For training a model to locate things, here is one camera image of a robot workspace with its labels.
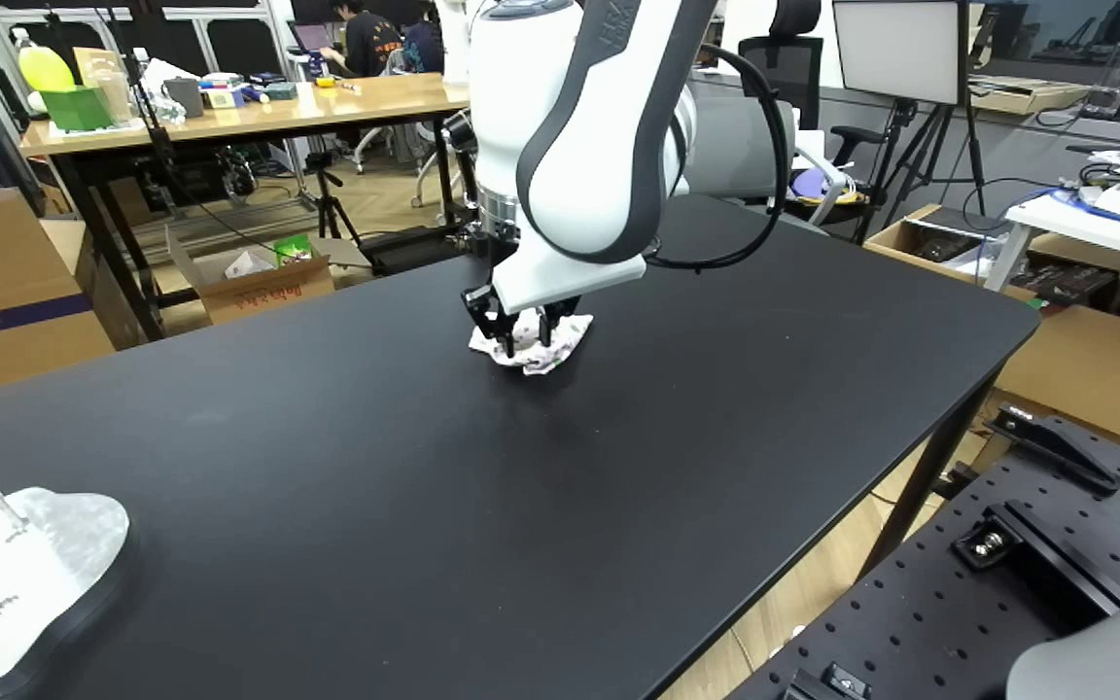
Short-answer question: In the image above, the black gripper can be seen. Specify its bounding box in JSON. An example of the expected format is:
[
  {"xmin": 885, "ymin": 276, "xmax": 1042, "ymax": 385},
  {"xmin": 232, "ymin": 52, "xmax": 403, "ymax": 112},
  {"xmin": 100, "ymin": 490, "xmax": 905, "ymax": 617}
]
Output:
[{"xmin": 459, "ymin": 276, "xmax": 587, "ymax": 362}]

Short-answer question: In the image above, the white patterned cloth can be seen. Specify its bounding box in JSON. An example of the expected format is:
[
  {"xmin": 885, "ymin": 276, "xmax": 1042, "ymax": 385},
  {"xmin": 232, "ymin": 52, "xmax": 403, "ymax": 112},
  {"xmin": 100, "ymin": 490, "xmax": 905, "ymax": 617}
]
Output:
[{"xmin": 461, "ymin": 309, "xmax": 600, "ymax": 380}]

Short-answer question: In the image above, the small black tripod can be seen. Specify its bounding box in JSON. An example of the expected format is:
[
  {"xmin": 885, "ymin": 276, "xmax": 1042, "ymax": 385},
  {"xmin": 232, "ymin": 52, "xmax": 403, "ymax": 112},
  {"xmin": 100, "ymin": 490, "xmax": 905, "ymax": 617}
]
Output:
[{"xmin": 299, "ymin": 147, "xmax": 364, "ymax": 250}]

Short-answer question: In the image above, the open cardboard box with items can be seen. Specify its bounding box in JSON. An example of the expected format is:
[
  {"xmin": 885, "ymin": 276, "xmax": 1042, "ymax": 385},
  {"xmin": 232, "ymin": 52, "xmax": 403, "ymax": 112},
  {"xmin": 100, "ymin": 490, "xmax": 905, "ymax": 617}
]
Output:
[{"xmin": 185, "ymin": 231, "xmax": 340, "ymax": 327}]

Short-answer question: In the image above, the long wooden table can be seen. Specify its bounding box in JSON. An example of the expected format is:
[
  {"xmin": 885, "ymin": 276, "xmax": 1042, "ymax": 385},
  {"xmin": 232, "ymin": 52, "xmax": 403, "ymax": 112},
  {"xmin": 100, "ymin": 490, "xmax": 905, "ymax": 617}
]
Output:
[{"xmin": 16, "ymin": 69, "xmax": 474, "ymax": 250}]

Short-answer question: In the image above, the seated person dark shirt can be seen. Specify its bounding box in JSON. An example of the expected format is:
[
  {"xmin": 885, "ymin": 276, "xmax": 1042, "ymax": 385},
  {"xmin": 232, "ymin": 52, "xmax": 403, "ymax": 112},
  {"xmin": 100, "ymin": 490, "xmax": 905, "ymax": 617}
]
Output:
[{"xmin": 324, "ymin": 0, "xmax": 447, "ymax": 79}]

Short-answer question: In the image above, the black office chair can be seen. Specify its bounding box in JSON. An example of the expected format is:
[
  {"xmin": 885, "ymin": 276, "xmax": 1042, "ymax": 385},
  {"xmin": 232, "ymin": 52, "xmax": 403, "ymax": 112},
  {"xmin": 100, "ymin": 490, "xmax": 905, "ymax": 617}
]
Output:
[{"xmin": 734, "ymin": 0, "xmax": 839, "ymax": 137}]

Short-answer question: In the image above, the flat cardboard tray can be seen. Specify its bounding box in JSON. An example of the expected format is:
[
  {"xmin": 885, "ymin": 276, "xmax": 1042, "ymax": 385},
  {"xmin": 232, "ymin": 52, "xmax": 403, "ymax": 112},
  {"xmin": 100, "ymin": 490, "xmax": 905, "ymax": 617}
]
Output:
[{"xmin": 865, "ymin": 201, "xmax": 1046, "ymax": 297}]

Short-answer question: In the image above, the white board on tripod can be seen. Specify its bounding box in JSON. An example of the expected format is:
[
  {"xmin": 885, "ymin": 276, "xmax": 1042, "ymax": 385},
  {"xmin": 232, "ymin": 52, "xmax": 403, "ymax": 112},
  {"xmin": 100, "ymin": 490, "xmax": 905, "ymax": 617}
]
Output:
[{"xmin": 827, "ymin": 0, "xmax": 994, "ymax": 250}]

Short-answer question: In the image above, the brown paper bag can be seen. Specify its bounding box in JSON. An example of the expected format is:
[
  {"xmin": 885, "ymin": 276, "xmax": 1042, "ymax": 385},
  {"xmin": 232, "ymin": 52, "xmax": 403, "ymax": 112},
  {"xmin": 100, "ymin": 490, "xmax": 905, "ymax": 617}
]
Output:
[{"xmin": 70, "ymin": 47, "xmax": 137, "ymax": 128}]

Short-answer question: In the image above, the green box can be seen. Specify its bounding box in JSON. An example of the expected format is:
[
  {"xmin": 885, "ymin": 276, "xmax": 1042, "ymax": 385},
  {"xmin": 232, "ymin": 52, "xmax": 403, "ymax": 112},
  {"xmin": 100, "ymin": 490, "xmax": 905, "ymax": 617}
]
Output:
[{"xmin": 39, "ymin": 86, "xmax": 118, "ymax": 137}]

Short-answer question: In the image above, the black perforated breadboard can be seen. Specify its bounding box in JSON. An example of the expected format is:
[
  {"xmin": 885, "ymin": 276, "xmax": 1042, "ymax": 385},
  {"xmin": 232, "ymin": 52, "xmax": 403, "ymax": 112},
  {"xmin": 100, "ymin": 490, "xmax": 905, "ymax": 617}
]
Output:
[{"xmin": 726, "ymin": 410, "xmax": 1120, "ymax": 700}]

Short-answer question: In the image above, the cardboard box with red label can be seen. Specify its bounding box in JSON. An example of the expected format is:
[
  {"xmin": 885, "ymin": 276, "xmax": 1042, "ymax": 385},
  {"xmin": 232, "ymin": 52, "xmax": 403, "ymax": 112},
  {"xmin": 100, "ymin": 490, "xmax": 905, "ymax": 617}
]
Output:
[{"xmin": 0, "ymin": 185, "xmax": 118, "ymax": 402}]

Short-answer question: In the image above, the black clamp bar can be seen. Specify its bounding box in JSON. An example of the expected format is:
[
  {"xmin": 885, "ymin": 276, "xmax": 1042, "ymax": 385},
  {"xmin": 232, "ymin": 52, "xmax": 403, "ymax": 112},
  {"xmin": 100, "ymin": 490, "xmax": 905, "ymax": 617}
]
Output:
[{"xmin": 988, "ymin": 402, "xmax": 1120, "ymax": 499}]

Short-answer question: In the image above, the yellow green bag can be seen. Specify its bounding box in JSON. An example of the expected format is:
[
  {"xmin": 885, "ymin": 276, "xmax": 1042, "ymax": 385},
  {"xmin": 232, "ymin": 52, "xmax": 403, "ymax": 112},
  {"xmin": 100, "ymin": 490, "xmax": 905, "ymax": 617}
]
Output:
[{"xmin": 13, "ymin": 43, "xmax": 80, "ymax": 97}]

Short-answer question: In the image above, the large plain cardboard box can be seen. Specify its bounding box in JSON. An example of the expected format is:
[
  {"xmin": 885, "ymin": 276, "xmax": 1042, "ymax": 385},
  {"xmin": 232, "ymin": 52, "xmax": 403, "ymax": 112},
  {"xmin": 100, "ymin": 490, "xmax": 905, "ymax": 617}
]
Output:
[{"xmin": 993, "ymin": 302, "xmax": 1120, "ymax": 449}]

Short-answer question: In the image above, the translucent pegged rack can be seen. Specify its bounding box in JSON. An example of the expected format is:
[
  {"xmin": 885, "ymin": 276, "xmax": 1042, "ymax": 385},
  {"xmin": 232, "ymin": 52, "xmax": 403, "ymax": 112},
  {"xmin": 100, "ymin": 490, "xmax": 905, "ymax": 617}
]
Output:
[{"xmin": 0, "ymin": 478, "xmax": 137, "ymax": 700}]

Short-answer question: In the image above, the white side table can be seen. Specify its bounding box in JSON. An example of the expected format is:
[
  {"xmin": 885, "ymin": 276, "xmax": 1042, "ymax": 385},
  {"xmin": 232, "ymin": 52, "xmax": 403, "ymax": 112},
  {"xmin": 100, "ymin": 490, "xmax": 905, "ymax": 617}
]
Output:
[{"xmin": 1001, "ymin": 184, "xmax": 1120, "ymax": 281}]

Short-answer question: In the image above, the grey rounded chair back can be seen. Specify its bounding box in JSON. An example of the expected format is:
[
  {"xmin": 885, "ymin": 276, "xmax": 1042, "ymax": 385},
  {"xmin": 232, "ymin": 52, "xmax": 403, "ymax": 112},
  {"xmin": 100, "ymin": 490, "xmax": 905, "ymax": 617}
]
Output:
[{"xmin": 1002, "ymin": 605, "xmax": 1120, "ymax": 700}]

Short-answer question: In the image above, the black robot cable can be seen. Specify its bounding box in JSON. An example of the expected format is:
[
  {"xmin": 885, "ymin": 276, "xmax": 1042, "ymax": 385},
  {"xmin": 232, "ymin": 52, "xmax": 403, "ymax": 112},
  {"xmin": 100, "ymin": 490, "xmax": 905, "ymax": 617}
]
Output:
[{"xmin": 642, "ymin": 43, "xmax": 792, "ymax": 276}]

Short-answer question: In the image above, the black mount with silver screws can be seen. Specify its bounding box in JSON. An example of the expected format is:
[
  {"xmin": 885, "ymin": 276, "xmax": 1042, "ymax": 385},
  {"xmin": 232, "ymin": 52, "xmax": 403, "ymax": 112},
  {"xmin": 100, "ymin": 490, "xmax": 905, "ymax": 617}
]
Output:
[{"xmin": 949, "ymin": 503, "xmax": 1120, "ymax": 621}]

